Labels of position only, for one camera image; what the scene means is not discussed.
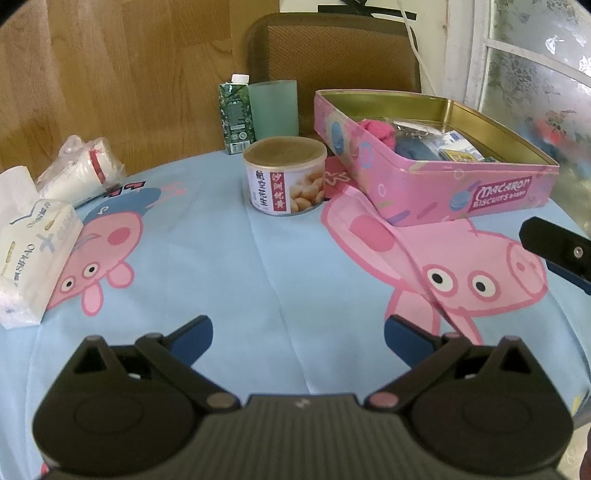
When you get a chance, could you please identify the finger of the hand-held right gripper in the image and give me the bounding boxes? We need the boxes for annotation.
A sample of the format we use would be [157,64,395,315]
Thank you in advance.
[519,216,591,295]

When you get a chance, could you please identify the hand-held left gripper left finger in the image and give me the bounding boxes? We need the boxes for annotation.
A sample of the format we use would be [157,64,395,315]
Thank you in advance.
[60,315,242,411]

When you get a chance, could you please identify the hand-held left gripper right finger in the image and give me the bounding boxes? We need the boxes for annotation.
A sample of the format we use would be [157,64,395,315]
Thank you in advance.
[365,314,546,411]

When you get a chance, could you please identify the pink biscuit tin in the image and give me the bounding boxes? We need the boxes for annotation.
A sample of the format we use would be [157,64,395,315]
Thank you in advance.
[313,89,560,228]

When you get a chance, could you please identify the pink fluffy scrunchie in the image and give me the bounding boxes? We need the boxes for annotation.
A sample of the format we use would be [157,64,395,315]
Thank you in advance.
[359,119,399,151]

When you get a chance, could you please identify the printed blue tablecloth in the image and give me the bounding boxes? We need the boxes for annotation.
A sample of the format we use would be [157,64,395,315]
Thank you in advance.
[0,148,591,480]

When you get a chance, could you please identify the frosted patterned window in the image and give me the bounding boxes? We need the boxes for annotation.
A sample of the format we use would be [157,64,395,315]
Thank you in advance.
[444,0,591,234]

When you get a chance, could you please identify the peanut can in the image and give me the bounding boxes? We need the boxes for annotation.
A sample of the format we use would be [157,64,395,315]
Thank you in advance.
[243,137,328,217]

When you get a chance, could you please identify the white tissue pack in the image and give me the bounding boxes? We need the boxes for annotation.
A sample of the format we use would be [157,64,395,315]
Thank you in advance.
[0,165,85,330]

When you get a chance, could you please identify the bagged stack of paper cups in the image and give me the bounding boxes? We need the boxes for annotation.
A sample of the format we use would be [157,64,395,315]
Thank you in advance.
[35,135,129,206]

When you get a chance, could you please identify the green drink carton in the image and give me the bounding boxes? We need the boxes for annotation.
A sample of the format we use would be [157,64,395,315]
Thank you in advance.
[217,73,256,155]

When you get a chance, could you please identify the frosted green cup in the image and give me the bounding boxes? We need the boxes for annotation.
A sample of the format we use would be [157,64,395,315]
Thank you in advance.
[248,79,300,142]

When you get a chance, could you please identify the wooden board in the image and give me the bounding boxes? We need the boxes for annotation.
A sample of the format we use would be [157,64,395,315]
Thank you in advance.
[0,0,283,182]

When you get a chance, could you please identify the brown chair back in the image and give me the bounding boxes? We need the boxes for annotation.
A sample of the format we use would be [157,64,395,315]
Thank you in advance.
[244,12,424,140]

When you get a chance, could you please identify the black tape strips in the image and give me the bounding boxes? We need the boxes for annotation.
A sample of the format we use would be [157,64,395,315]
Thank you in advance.
[318,0,419,22]

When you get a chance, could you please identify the white power cable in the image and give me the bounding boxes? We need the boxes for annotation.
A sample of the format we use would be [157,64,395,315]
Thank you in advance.
[398,0,438,94]

